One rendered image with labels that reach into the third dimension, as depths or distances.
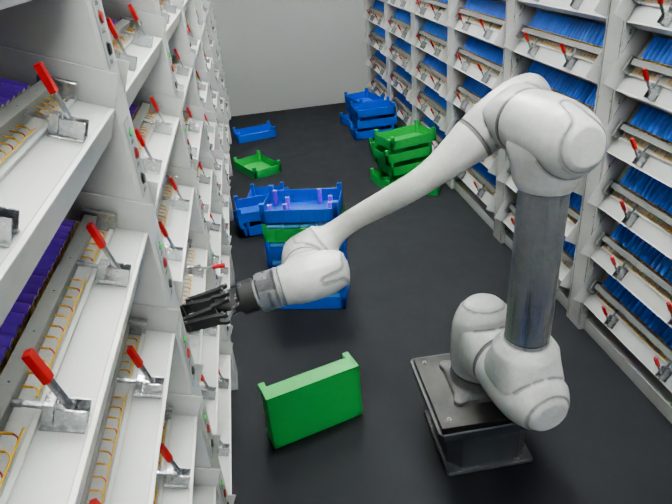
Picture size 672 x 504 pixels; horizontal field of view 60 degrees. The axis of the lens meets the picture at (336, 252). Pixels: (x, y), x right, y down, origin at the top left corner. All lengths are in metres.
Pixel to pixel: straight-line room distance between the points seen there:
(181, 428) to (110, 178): 0.49
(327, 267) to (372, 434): 0.76
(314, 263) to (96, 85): 0.58
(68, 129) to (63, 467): 0.38
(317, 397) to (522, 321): 0.73
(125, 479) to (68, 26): 0.60
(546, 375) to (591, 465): 0.52
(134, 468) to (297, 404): 0.99
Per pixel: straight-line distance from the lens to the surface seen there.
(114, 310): 0.78
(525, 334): 1.34
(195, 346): 1.37
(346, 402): 1.86
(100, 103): 0.91
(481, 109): 1.28
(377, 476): 1.76
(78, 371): 0.69
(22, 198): 0.60
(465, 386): 1.64
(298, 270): 1.24
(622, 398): 2.08
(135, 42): 1.43
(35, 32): 0.92
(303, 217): 2.20
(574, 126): 1.10
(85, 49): 0.91
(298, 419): 1.82
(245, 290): 1.26
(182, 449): 1.14
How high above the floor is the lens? 1.36
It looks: 29 degrees down
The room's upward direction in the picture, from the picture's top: 5 degrees counter-clockwise
